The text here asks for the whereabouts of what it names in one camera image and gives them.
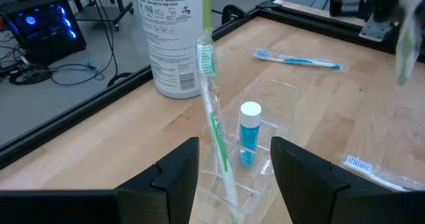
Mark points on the black aluminium rig frame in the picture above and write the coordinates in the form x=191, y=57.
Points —
x=66, y=121

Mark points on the black frame loop bracket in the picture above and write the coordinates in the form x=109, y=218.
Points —
x=232, y=11
x=118, y=78

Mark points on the black rolling stand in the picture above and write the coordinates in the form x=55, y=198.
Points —
x=99, y=19

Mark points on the clear acrylic toothbrush holder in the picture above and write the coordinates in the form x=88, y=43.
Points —
x=279, y=117

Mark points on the green toothbrush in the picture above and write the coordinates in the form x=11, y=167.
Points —
x=219, y=141
x=405, y=51

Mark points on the black computer tower lit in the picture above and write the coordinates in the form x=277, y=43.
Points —
x=43, y=41

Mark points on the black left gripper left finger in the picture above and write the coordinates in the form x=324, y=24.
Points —
x=159, y=197

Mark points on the purple toothbrush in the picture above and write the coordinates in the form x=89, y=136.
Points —
x=362, y=165

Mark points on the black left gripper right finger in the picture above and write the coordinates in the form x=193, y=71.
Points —
x=308, y=190

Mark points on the blue toothbrush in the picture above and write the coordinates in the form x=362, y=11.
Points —
x=299, y=60

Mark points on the white wipes canister green label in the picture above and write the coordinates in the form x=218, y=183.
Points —
x=166, y=51

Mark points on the teal bottle white cap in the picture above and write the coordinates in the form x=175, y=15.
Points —
x=249, y=141

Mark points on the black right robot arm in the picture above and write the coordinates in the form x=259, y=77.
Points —
x=385, y=4

